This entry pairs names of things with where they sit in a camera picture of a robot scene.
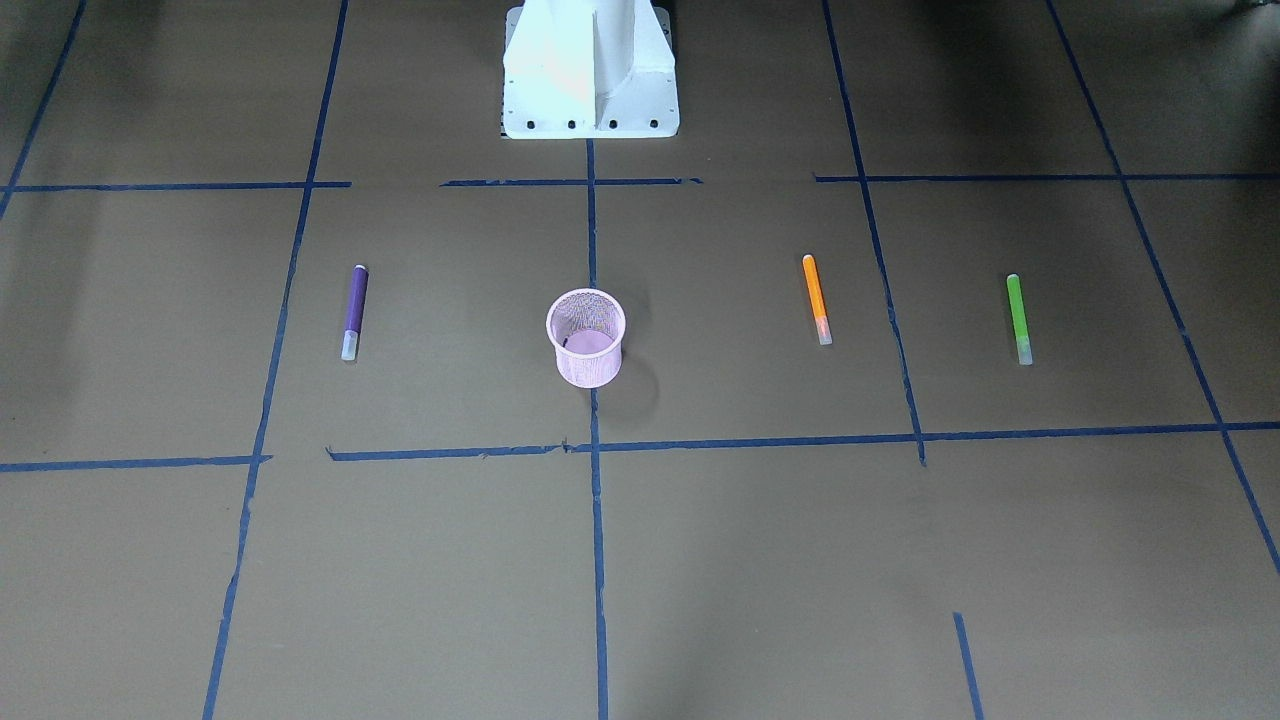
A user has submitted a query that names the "purple marker pen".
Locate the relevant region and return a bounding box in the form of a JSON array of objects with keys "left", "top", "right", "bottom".
[{"left": 340, "top": 264, "right": 369, "bottom": 363}]

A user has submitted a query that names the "pink mesh pen holder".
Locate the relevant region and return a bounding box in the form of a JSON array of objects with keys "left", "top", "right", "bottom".
[{"left": 545, "top": 288, "right": 627, "bottom": 389}]

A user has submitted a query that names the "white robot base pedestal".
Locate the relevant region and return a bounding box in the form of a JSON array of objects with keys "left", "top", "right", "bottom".
[{"left": 500, "top": 1, "right": 681, "bottom": 140}]

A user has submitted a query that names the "green marker pen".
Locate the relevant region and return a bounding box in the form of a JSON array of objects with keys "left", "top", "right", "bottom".
[{"left": 1005, "top": 273, "right": 1034, "bottom": 366}]

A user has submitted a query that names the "orange marker pen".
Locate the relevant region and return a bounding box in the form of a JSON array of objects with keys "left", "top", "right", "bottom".
[{"left": 801, "top": 254, "right": 833, "bottom": 346}]

